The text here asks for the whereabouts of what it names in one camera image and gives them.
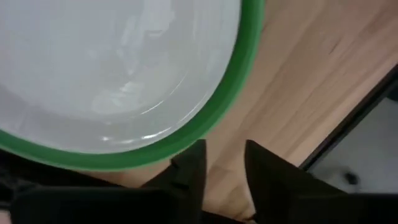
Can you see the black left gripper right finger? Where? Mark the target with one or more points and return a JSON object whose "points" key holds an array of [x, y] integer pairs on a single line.
{"points": [[311, 205]]}

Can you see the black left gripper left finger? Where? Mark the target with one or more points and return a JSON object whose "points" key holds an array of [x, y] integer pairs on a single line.
{"points": [[109, 205]]}

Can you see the white plate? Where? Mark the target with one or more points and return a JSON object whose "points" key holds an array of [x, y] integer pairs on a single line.
{"points": [[109, 62]]}

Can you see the light green plate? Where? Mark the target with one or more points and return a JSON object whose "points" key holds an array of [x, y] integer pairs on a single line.
{"points": [[248, 46]]}

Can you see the black aluminium rig frame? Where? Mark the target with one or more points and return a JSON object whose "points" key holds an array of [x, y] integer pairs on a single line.
{"points": [[357, 112]]}

